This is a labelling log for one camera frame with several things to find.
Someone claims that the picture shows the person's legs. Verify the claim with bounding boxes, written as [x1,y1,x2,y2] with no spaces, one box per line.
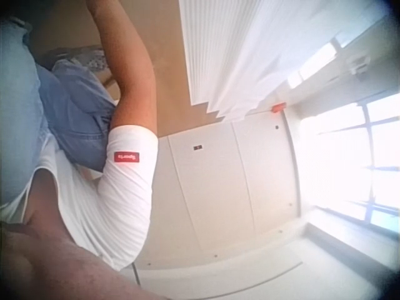
[0,16,118,208]

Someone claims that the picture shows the large bright window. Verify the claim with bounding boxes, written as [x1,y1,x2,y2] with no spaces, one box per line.
[286,31,400,233]

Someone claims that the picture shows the white pleated curtain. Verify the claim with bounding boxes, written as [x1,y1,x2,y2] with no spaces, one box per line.
[177,0,386,121]

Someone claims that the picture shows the white wall bracket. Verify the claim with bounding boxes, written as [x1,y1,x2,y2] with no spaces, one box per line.
[349,55,373,75]

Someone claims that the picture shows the grey patterned cloth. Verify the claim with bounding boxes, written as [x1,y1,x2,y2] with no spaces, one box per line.
[46,44,109,77]

